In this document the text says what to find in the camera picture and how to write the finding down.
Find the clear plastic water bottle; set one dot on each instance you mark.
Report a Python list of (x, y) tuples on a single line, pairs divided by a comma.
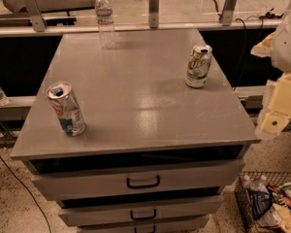
[(104, 17)]

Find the right metal rail bracket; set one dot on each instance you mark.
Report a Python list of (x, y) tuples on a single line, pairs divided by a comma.
[(227, 12)]

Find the top grey drawer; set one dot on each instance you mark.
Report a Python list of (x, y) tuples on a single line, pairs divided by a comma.
[(138, 180)]

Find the metal rail bracket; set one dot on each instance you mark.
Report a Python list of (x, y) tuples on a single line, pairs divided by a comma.
[(36, 18), (227, 12), (153, 13)]

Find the wire mesh basket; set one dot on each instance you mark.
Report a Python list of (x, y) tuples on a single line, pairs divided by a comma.
[(243, 199)]

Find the left metal rail bracket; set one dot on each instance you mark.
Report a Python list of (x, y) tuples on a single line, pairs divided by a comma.
[(36, 18)]

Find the grey drawer cabinet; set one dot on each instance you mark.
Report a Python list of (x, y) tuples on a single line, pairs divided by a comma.
[(137, 110)]

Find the bottom grey drawer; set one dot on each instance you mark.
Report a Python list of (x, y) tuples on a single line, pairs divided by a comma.
[(170, 225)]

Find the centre metal rail bracket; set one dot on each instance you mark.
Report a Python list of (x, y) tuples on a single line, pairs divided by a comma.
[(153, 13)]

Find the middle grey drawer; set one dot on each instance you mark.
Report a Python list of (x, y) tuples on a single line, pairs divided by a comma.
[(103, 216)]

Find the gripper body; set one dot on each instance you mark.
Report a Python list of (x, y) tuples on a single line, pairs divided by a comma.
[(287, 46)]

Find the silver blue soda can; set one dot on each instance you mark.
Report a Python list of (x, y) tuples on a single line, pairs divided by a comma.
[(65, 104)]

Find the plastic bottle in basket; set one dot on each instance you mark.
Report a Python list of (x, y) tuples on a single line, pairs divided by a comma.
[(258, 184)]

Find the grey drawer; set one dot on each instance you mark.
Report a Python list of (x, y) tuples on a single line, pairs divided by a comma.
[(138, 180), (170, 225), (103, 216)]

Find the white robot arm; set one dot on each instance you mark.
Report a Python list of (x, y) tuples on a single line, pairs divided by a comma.
[(277, 46)]

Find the green white 7up can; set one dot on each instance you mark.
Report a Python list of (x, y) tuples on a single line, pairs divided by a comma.
[(198, 66)]

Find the blue snack bag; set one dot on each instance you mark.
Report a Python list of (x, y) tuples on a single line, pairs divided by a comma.
[(260, 202)]

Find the red snack bag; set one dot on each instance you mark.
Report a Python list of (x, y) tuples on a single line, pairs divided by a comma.
[(279, 196)]

